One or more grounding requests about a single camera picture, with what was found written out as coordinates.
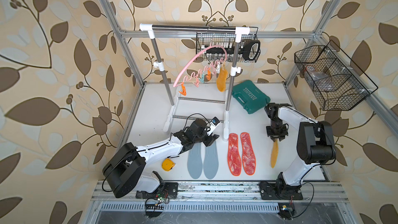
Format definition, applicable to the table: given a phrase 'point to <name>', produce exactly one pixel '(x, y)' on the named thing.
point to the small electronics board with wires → (286, 210)
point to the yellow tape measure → (167, 164)
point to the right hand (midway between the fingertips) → (277, 139)
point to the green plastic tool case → (248, 95)
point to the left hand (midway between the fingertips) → (216, 132)
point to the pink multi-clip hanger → (212, 68)
